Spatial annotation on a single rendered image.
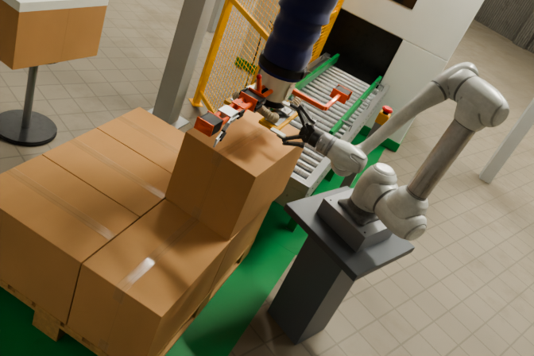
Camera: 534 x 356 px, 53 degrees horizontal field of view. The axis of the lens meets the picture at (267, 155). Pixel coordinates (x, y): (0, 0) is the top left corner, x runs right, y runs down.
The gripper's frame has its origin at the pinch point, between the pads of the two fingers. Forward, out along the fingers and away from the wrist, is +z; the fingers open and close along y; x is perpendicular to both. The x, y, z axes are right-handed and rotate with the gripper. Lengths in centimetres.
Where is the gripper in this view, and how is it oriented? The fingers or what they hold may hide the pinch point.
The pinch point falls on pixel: (278, 116)
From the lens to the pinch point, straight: 225.8
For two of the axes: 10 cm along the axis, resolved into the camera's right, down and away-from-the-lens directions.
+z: -8.4, -5.0, 2.1
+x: 4.2, -3.5, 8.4
